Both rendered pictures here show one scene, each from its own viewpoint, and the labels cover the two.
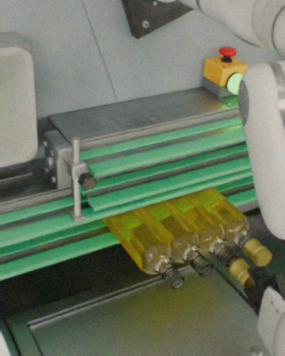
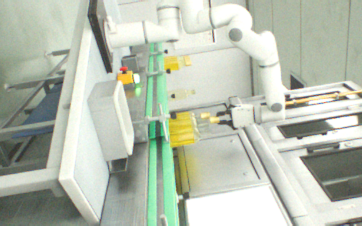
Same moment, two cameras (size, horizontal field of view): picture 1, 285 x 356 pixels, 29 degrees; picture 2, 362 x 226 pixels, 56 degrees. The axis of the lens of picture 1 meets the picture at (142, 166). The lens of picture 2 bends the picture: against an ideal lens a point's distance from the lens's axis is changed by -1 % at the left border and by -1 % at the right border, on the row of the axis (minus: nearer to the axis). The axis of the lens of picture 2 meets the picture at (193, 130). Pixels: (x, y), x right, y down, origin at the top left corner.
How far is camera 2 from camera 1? 1.12 m
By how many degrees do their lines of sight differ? 53
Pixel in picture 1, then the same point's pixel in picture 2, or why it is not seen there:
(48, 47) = not seen: hidden behind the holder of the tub
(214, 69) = (125, 78)
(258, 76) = (238, 23)
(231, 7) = (167, 30)
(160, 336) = (214, 159)
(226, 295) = (203, 142)
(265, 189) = (260, 47)
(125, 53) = not seen: hidden behind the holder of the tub
